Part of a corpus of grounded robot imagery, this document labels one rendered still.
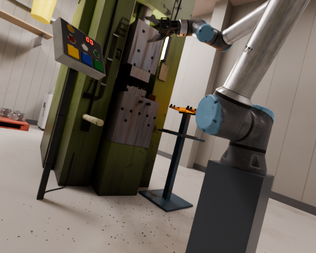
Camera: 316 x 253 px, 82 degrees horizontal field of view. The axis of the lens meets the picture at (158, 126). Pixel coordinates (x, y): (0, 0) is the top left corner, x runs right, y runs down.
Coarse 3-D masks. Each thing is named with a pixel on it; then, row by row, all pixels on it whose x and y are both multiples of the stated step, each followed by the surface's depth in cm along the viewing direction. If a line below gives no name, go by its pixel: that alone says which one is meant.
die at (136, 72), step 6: (132, 66) 162; (120, 72) 181; (126, 72) 168; (132, 72) 163; (138, 72) 166; (144, 72) 169; (120, 78) 184; (126, 78) 177; (132, 78) 171; (138, 78) 167; (144, 78) 170
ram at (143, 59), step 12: (132, 24) 167; (144, 24) 163; (132, 36) 161; (144, 36) 164; (132, 48) 160; (144, 48) 166; (156, 48) 173; (132, 60) 161; (144, 60) 168; (156, 60) 175
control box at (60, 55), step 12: (60, 24) 112; (60, 36) 109; (72, 36) 117; (84, 36) 128; (60, 48) 108; (96, 48) 136; (60, 60) 110; (72, 60) 112; (84, 72) 126; (96, 72) 129
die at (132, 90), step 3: (114, 87) 186; (117, 87) 179; (123, 87) 167; (126, 87) 161; (129, 87) 163; (132, 87) 165; (135, 87) 166; (129, 90) 163; (132, 90) 165; (135, 90) 167; (138, 90) 168; (141, 90) 170; (144, 90) 172; (132, 93) 165; (135, 93) 167; (138, 93) 169; (141, 93) 170; (144, 93) 172; (144, 96) 173
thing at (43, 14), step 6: (36, 0) 376; (42, 0) 377; (48, 0) 383; (54, 0) 394; (36, 6) 376; (42, 6) 379; (48, 6) 386; (54, 6) 401; (36, 12) 377; (42, 12) 381; (48, 12) 389; (36, 18) 394; (42, 18) 386; (48, 18) 393
